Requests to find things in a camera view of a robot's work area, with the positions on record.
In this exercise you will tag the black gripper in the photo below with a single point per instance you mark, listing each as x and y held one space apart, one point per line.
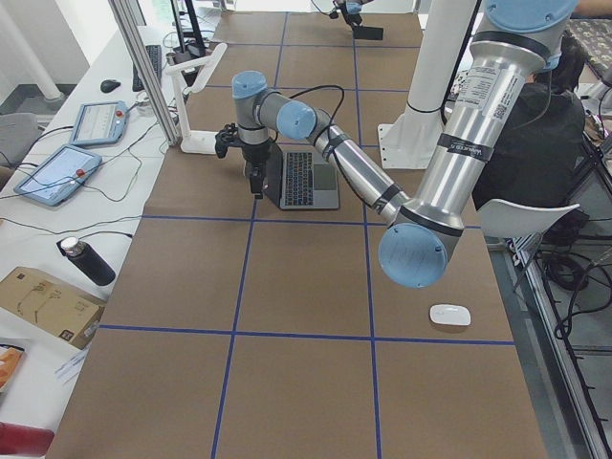
252 154

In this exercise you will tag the grey laptop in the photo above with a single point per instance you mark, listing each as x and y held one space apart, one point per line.
300 180

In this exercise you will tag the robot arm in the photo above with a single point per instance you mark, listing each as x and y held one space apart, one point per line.
474 60
351 13

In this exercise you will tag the black computer mouse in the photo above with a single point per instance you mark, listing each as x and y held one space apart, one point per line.
109 85

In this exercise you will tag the white computer mouse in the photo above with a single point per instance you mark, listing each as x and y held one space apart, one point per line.
443 316

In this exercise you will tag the blue teach pendant far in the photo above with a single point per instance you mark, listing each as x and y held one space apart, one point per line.
99 123

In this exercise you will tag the blue teach pendant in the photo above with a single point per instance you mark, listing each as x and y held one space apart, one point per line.
59 176
99 123

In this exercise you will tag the black water bottle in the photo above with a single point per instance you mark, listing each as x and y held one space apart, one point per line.
87 260

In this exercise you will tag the blue teach pendant near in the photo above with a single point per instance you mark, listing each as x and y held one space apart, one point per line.
59 176

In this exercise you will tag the white chair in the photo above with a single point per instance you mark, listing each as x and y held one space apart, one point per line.
504 219

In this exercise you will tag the brown cardboard box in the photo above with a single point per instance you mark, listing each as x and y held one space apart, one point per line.
52 305

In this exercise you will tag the seated person in black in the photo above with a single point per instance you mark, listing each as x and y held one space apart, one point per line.
536 153

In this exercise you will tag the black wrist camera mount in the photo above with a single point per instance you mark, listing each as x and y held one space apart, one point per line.
226 138

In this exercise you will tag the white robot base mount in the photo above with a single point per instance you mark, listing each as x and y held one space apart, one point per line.
409 142

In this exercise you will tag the aluminium frame post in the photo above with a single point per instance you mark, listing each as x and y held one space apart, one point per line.
129 30

